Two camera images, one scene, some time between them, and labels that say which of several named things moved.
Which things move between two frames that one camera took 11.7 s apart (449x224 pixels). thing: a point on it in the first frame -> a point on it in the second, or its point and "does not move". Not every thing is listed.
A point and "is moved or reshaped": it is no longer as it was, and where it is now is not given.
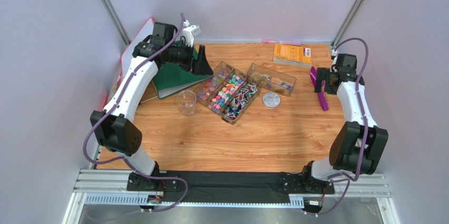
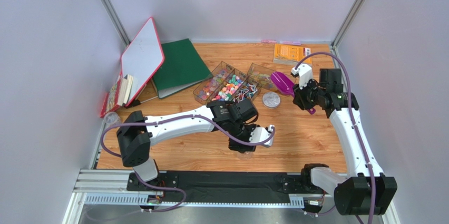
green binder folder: (168, 79) does not move
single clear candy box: (272, 80) does not move
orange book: (293, 55) does not move
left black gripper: (199, 66) -> (241, 147)
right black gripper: (319, 80) -> (302, 98)
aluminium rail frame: (110, 187) does not move
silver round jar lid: (271, 99) does not move
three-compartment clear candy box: (228, 93) does not move
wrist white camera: (189, 32) -> (260, 135)
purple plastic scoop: (322, 95) is moved or reshaped
